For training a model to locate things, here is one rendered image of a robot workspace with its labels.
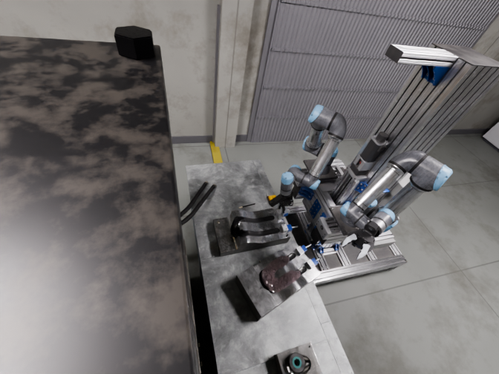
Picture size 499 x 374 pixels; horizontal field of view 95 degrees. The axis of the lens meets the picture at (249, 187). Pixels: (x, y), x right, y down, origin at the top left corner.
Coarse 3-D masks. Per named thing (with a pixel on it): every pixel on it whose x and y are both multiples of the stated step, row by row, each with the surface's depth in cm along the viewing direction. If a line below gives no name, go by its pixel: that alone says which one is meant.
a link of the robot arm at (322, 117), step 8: (312, 112) 139; (320, 112) 136; (328, 112) 136; (336, 112) 137; (312, 120) 141; (320, 120) 138; (328, 120) 136; (312, 128) 154; (320, 128) 145; (328, 128) 139; (312, 136) 161; (320, 136) 158; (304, 144) 179; (312, 144) 171; (320, 144) 173; (312, 152) 180
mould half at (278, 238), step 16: (272, 208) 175; (224, 224) 163; (240, 224) 157; (256, 224) 164; (272, 224) 166; (224, 240) 155; (240, 240) 149; (256, 240) 154; (272, 240) 158; (288, 240) 166
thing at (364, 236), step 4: (364, 228) 110; (360, 232) 102; (364, 232) 102; (368, 232) 102; (380, 232) 105; (356, 236) 102; (360, 236) 101; (364, 236) 101; (368, 236) 101; (372, 236) 101; (376, 236) 106; (356, 240) 104; (360, 240) 102; (364, 240) 100; (368, 240) 99; (372, 240) 99; (352, 244) 106; (356, 244) 105; (360, 244) 103; (360, 248) 103
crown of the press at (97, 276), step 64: (0, 64) 49; (64, 64) 53; (128, 64) 58; (0, 128) 37; (64, 128) 39; (128, 128) 42; (0, 192) 30; (64, 192) 31; (128, 192) 33; (0, 256) 25; (64, 256) 26; (128, 256) 27; (0, 320) 22; (64, 320) 22; (128, 320) 23; (192, 320) 39
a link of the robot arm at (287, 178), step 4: (288, 172) 145; (284, 176) 143; (288, 176) 143; (292, 176) 143; (284, 180) 143; (288, 180) 142; (292, 180) 144; (284, 184) 144; (288, 184) 144; (292, 184) 147; (284, 188) 147; (288, 188) 147
